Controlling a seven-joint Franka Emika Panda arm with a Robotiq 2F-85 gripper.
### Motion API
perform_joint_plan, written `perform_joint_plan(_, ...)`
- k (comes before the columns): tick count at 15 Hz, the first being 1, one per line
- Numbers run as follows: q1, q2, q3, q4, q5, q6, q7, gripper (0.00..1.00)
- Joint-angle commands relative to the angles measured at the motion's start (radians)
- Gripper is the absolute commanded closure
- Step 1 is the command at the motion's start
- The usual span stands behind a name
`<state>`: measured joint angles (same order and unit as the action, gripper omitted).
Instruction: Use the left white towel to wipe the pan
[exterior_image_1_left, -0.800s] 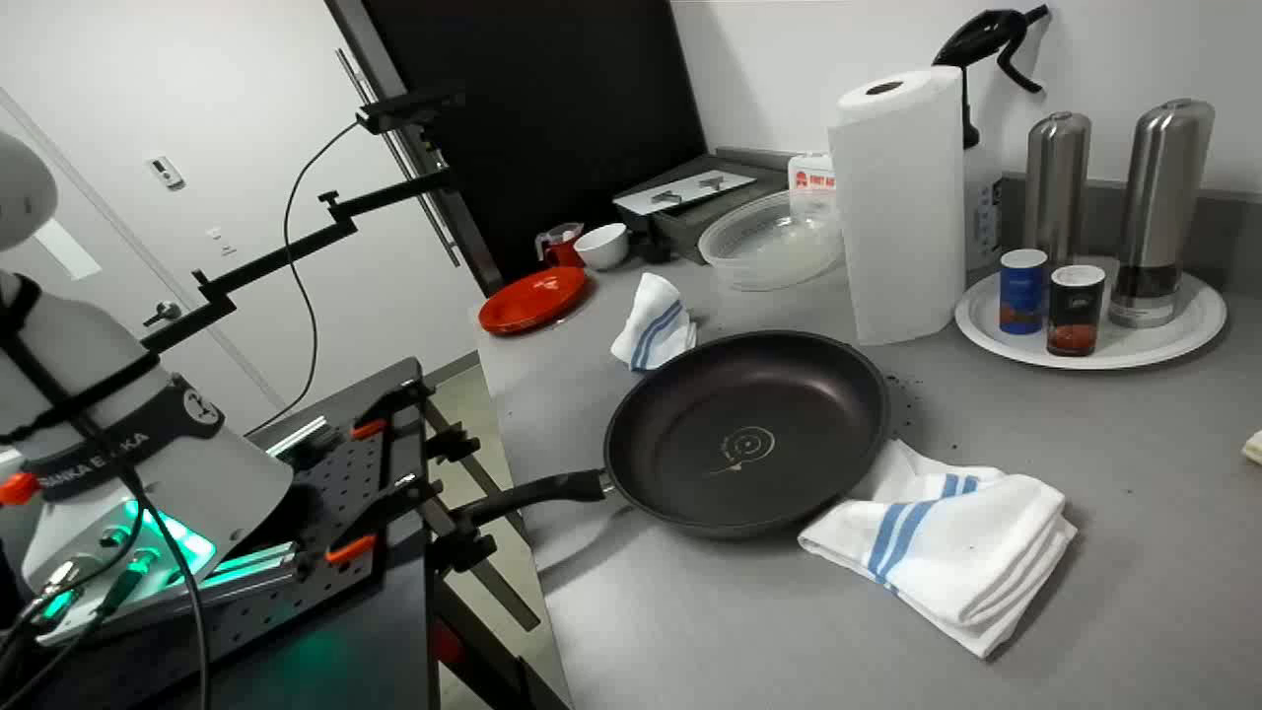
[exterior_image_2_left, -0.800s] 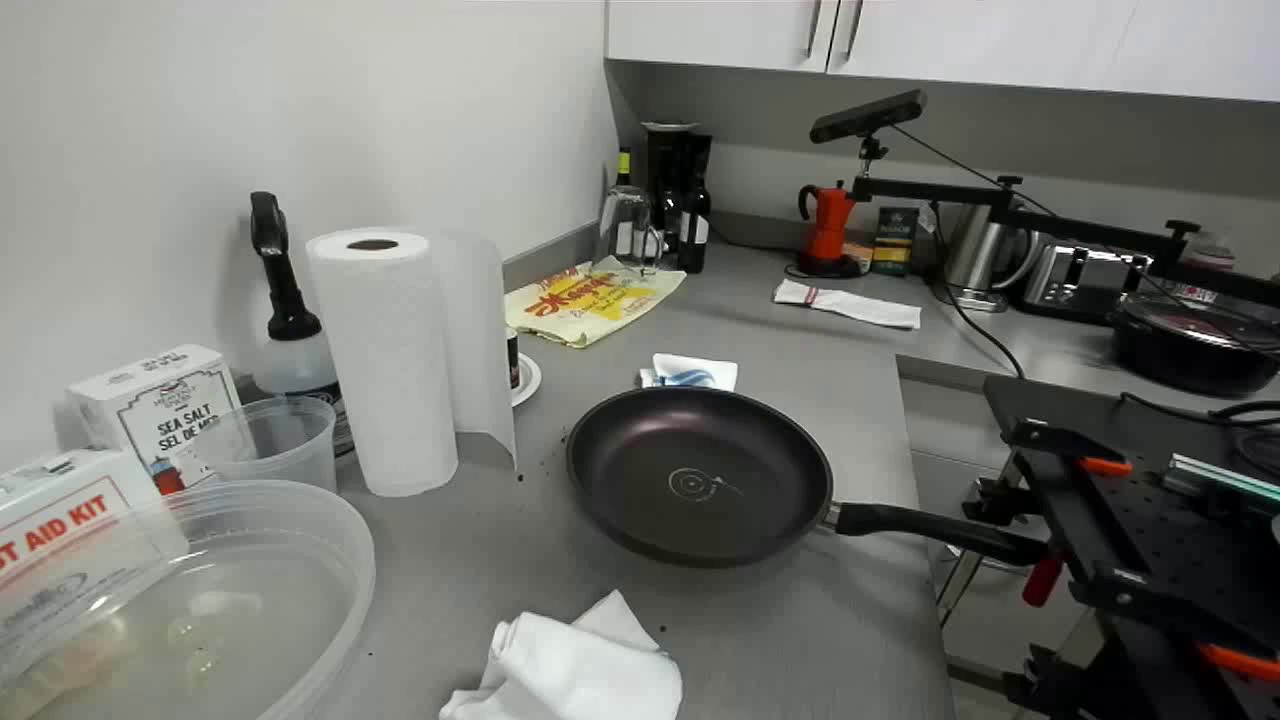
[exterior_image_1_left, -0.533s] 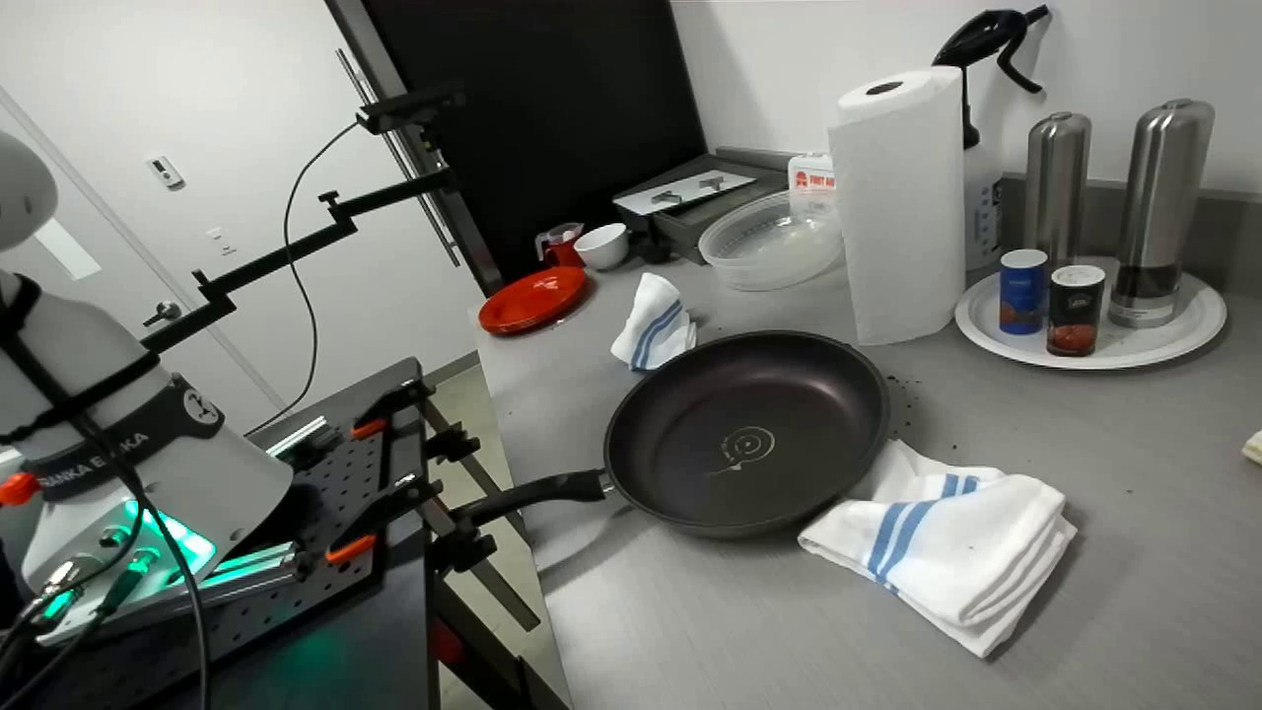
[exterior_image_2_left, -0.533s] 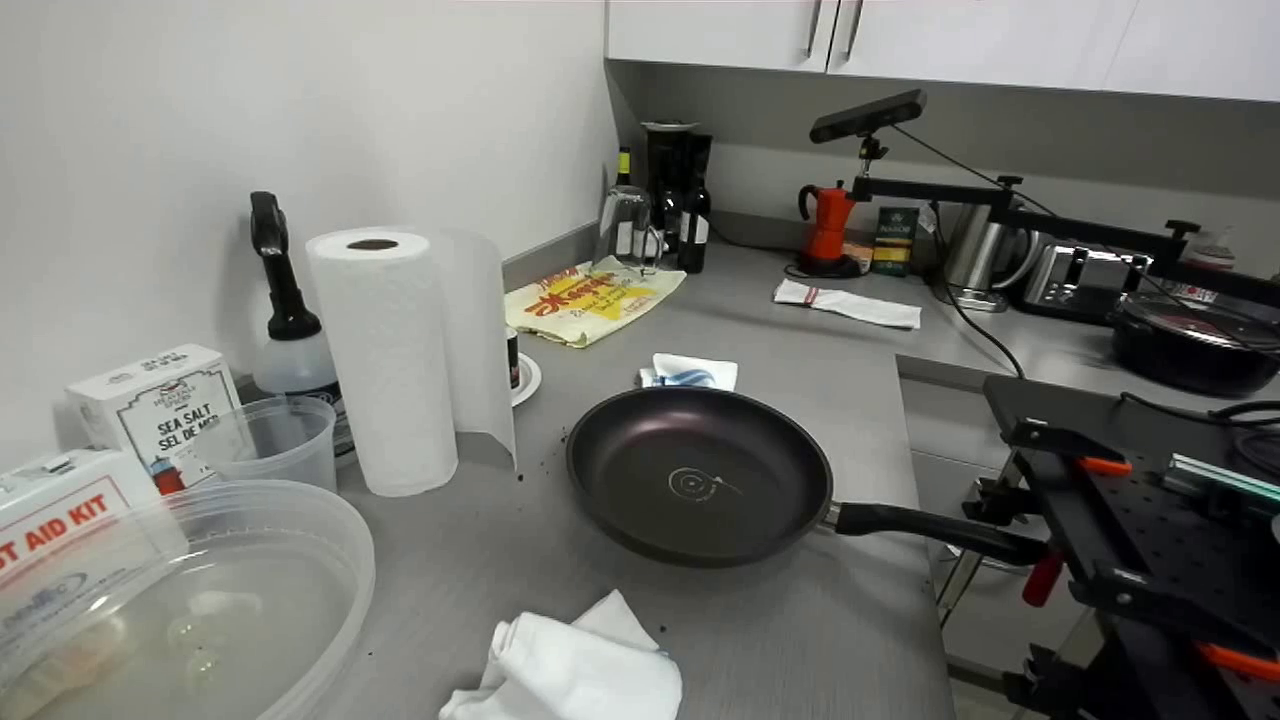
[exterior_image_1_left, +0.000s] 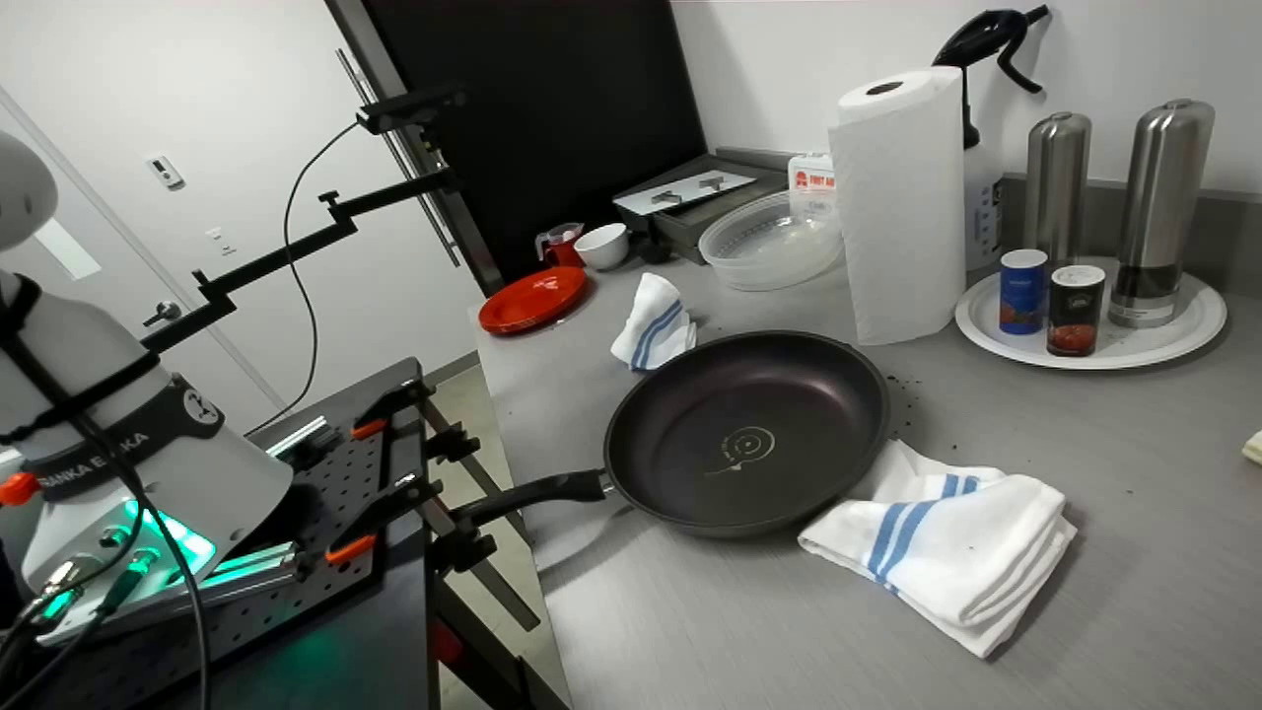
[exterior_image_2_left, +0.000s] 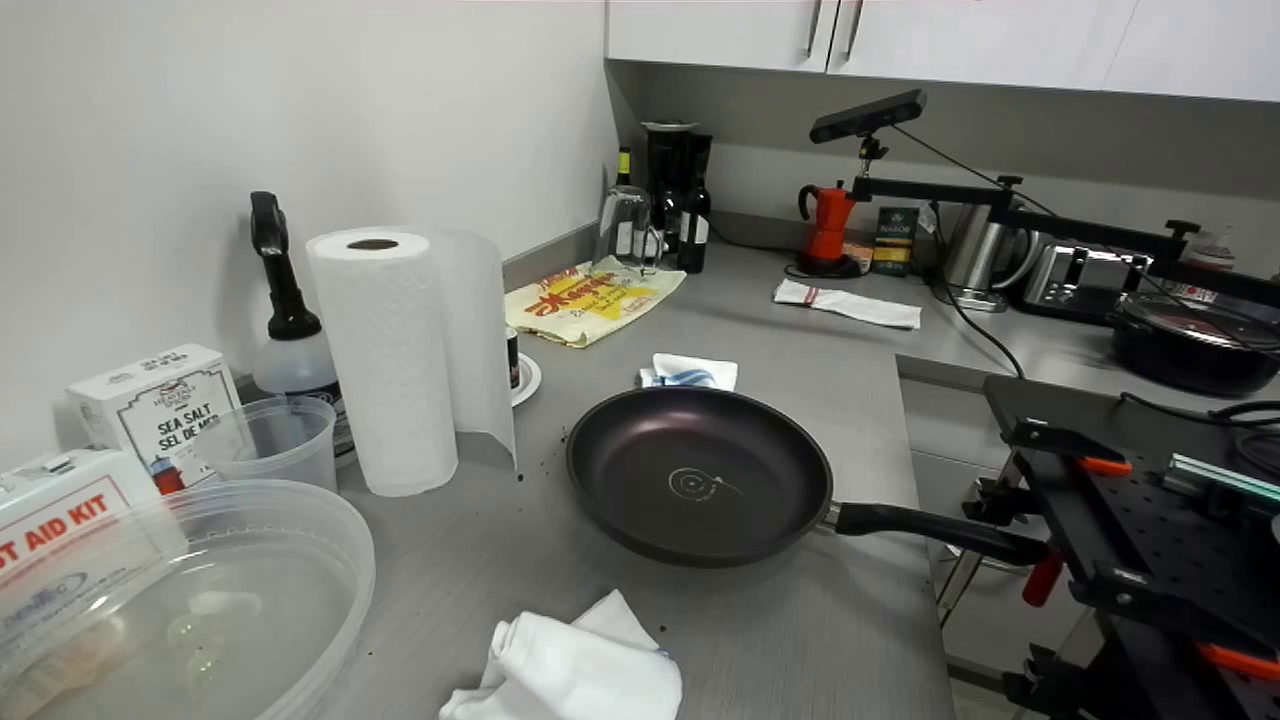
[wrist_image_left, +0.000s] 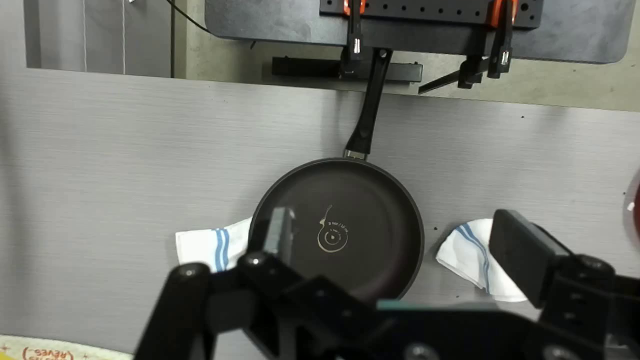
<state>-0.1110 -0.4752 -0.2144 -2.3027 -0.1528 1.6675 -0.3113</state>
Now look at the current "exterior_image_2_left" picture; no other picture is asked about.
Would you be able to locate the red moka pot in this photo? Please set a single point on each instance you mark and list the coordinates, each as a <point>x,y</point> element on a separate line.
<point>827,224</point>

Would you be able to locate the black coffee maker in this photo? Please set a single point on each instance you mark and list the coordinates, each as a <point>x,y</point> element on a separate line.
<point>675,187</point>

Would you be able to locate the silver electric kettle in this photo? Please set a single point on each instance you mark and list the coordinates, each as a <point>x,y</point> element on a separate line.
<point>980,253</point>

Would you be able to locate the white folded cloth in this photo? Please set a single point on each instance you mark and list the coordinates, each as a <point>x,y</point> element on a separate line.
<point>846,307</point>

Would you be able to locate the folded white blue-striped towel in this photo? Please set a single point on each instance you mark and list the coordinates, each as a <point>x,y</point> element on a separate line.
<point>687,369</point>

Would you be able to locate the small clear plastic container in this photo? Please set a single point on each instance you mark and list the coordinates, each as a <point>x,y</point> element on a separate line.
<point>284,447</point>

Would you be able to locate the spray bottle with black head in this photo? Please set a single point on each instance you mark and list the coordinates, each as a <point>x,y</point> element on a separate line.
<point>284,348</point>

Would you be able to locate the dark glass bottle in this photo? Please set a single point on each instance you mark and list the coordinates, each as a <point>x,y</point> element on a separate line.
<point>621,212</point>

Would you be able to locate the small white printed box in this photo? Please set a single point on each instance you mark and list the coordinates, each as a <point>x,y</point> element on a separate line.
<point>166,404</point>

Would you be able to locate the white paper towel roll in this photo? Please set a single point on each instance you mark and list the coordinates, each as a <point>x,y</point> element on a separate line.
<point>385,363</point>

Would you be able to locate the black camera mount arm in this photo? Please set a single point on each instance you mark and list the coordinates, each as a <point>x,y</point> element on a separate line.
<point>1066,230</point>

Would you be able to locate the black stereo camera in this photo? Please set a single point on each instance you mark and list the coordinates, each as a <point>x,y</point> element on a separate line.
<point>865,117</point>

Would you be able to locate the white first aid kit box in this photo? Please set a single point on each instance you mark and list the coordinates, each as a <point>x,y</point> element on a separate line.
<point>75,535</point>

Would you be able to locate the black round pot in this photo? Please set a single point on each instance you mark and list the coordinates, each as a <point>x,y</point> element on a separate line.
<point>1194,343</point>

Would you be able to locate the yellow printed bag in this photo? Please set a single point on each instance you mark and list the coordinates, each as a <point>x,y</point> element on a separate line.
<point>595,301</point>

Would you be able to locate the white blue-striped towel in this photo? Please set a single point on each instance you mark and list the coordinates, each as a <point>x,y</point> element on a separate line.
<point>572,672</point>
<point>687,369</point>

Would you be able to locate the white upper cabinet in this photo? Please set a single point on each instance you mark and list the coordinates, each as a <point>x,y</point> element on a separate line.
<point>963,35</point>

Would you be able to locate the black nonstick frying pan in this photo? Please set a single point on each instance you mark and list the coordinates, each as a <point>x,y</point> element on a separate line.
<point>694,472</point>

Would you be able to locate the white round plate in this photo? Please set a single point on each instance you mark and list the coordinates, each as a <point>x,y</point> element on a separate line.
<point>528,382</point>

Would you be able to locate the pale flat strip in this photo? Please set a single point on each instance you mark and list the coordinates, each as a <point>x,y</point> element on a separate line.
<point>1225,479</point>

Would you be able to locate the silver countertop appliance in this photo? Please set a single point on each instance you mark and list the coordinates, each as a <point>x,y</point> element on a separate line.
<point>1087,275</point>

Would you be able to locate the green yellow box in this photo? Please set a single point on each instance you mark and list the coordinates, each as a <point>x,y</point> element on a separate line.
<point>897,241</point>

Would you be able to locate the large clear plastic bowl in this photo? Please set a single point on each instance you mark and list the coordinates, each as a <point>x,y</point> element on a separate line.
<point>203,612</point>

